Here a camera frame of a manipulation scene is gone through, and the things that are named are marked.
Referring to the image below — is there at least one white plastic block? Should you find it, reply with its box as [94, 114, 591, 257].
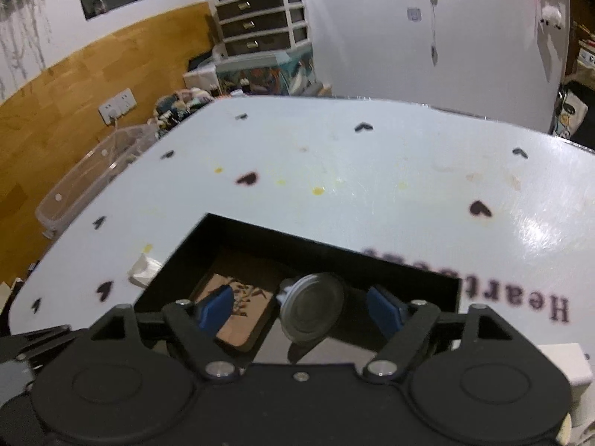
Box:
[537, 343, 595, 430]

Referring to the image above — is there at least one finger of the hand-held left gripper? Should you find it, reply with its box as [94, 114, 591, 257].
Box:
[0, 326, 71, 364]

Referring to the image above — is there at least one pile of small clutter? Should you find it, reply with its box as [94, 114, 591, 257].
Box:
[151, 84, 224, 136]

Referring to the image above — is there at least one white wall socket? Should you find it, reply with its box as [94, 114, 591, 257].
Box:
[98, 88, 138, 125]

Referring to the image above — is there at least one round metal lid with knob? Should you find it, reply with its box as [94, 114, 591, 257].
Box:
[276, 272, 347, 348]

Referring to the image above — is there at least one black rectangular storage box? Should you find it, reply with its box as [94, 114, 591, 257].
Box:
[134, 213, 462, 369]

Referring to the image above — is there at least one white plush toy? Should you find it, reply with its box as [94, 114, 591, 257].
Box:
[539, 4, 565, 29]

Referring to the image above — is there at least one carved wooden coaster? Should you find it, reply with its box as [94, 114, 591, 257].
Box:
[188, 272, 279, 351]

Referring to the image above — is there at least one cartoon print bag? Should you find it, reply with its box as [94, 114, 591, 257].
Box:
[552, 81, 593, 142]

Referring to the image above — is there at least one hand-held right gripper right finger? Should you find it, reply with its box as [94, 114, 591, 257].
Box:
[364, 285, 518, 385]

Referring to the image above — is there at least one dark plastic drawer cabinet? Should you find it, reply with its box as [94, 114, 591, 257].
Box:
[215, 0, 311, 60]

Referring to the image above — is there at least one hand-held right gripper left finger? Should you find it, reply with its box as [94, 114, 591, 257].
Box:
[88, 285, 242, 382]

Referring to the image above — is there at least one clear plastic storage bin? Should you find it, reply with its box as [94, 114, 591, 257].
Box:
[36, 124, 158, 239]

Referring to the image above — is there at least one crumpled white tissue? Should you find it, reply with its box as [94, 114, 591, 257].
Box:
[128, 252, 163, 288]

